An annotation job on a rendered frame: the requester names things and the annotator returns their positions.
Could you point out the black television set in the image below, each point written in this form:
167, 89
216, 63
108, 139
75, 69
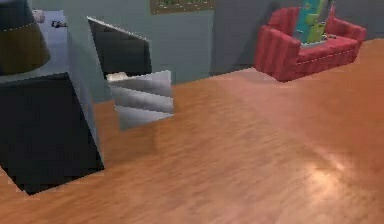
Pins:
120, 50

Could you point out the red sofa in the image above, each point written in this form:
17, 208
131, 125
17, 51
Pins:
283, 56

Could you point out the green and teal cushion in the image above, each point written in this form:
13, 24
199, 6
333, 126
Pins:
310, 23

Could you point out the dark brown lamp shade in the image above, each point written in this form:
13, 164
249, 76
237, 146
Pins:
20, 40

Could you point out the framed green wall picture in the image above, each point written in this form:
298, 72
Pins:
180, 5

